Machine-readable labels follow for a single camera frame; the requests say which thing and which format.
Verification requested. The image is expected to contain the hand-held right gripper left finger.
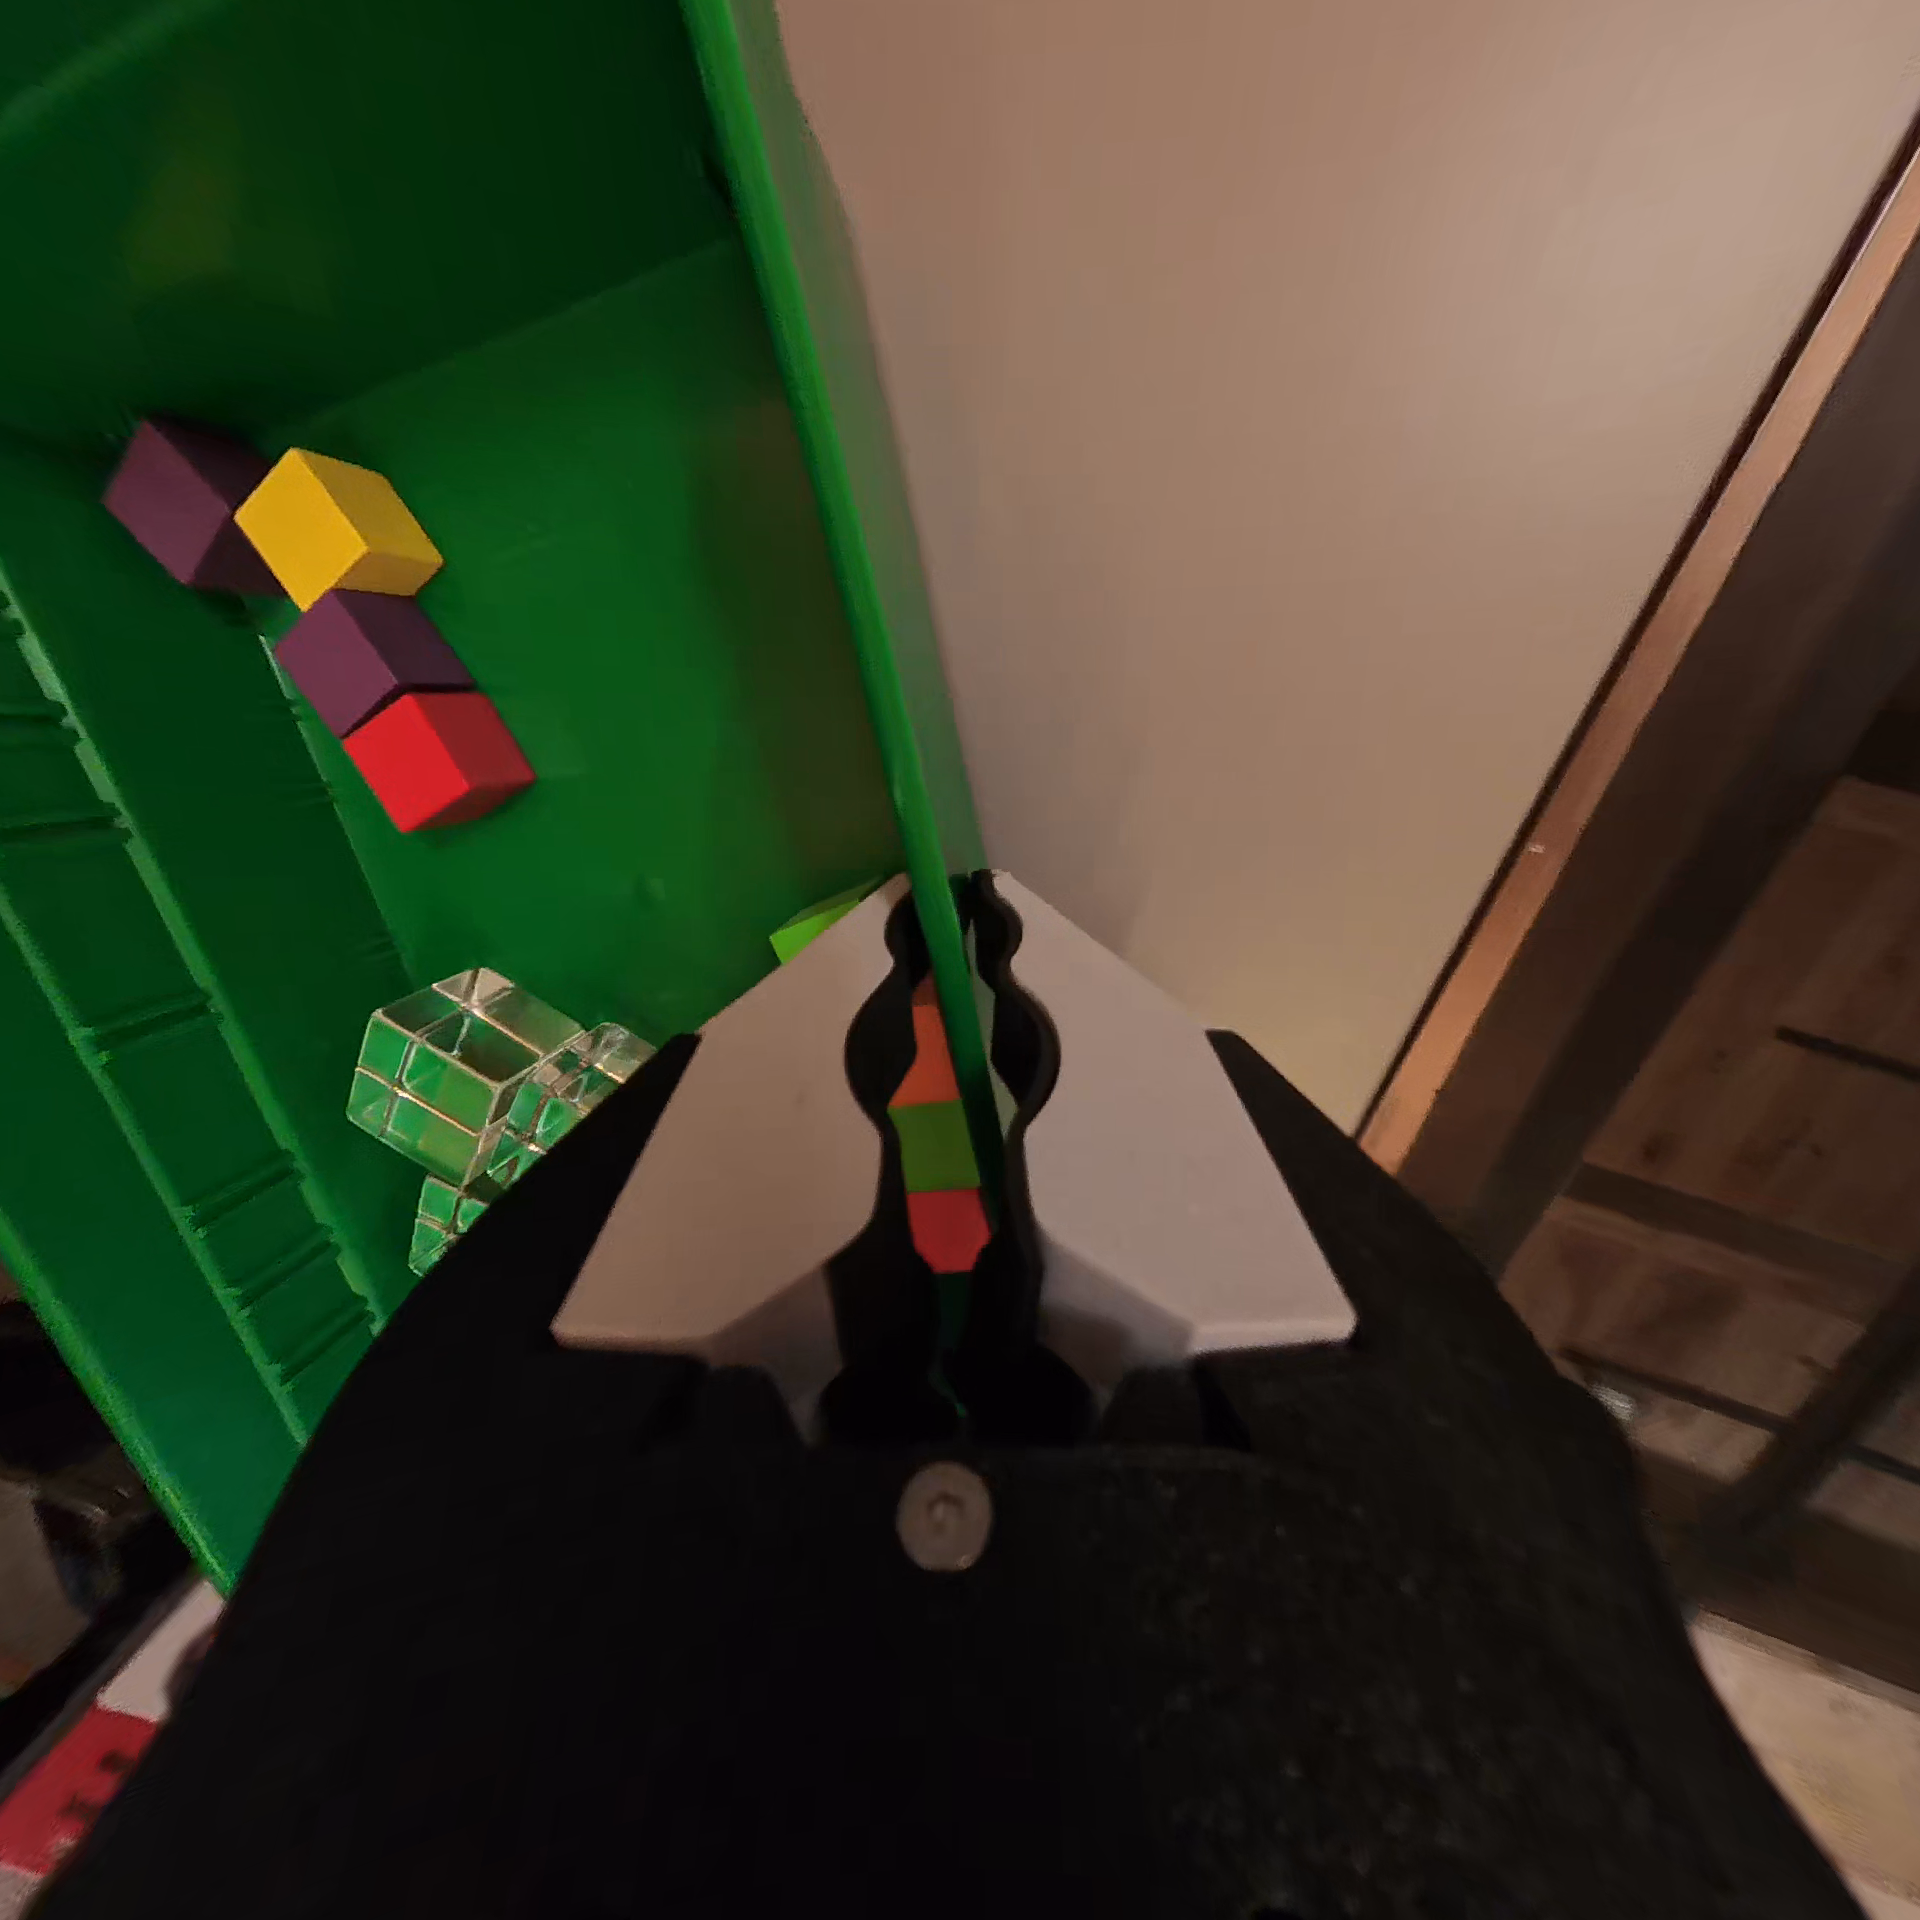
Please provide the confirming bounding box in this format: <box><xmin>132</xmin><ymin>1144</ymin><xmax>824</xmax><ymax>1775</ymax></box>
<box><xmin>552</xmin><ymin>875</ymin><xmax>940</xmax><ymax>1446</ymax></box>

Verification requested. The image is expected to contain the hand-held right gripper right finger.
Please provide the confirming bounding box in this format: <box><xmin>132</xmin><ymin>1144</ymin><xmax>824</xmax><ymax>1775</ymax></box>
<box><xmin>960</xmin><ymin>867</ymin><xmax>1362</xmax><ymax>1420</ymax></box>

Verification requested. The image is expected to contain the green wooden cube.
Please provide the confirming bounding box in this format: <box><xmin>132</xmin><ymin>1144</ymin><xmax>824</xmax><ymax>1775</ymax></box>
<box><xmin>768</xmin><ymin>885</ymin><xmax>890</xmax><ymax>969</ymax></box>
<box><xmin>889</xmin><ymin>1103</ymin><xmax>987</xmax><ymax>1199</ymax></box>

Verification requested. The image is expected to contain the red wooden cube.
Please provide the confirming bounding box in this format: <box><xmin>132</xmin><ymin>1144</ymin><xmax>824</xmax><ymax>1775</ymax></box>
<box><xmin>343</xmin><ymin>691</ymin><xmax>540</xmax><ymax>837</ymax></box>
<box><xmin>907</xmin><ymin>1184</ymin><xmax>995</xmax><ymax>1278</ymax></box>

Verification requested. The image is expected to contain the mirror clipboard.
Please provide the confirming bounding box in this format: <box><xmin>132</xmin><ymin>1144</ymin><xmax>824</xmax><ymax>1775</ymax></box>
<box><xmin>1356</xmin><ymin>142</ymin><xmax>1920</xmax><ymax>1698</ymax></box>

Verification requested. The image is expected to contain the green plastic bin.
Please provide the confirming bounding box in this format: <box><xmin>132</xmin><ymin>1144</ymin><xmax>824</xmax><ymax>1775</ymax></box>
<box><xmin>0</xmin><ymin>0</ymin><xmax>1004</xmax><ymax>1597</ymax></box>

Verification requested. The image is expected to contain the clear acrylic cube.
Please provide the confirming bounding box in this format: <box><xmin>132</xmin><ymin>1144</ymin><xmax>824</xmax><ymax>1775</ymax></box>
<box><xmin>507</xmin><ymin>1020</ymin><xmax>666</xmax><ymax>1165</ymax></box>
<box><xmin>409</xmin><ymin>1174</ymin><xmax>504</xmax><ymax>1281</ymax></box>
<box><xmin>349</xmin><ymin>966</ymin><xmax>590</xmax><ymax>1183</ymax></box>

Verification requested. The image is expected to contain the orange wooden cube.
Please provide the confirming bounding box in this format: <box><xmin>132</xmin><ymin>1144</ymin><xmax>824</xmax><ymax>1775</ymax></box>
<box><xmin>894</xmin><ymin>983</ymin><xmax>967</xmax><ymax>1116</ymax></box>

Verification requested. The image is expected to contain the purple wooden cube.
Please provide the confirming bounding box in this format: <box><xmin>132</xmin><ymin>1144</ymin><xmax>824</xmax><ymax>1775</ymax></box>
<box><xmin>103</xmin><ymin>417</ymin><xmax>283</xmax><ymax>597</ymax></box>
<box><xmin>270</xmin><ymin>589</ymin><xmax>481</xmax><ymax>741</ymax></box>

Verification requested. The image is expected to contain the yellow wooden cube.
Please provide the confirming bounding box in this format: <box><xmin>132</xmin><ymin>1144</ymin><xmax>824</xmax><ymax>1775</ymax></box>
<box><xmin>233</xmin><ymin>446</ymin><xmax>447</xmax><ymax>613</ymax></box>

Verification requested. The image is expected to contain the red flat object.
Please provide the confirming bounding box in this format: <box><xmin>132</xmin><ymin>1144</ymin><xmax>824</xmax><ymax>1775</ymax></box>
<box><xmin>0</xmin><ymin>1707</ymin><xmax>164</xmax><ymax>1884</ymax></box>

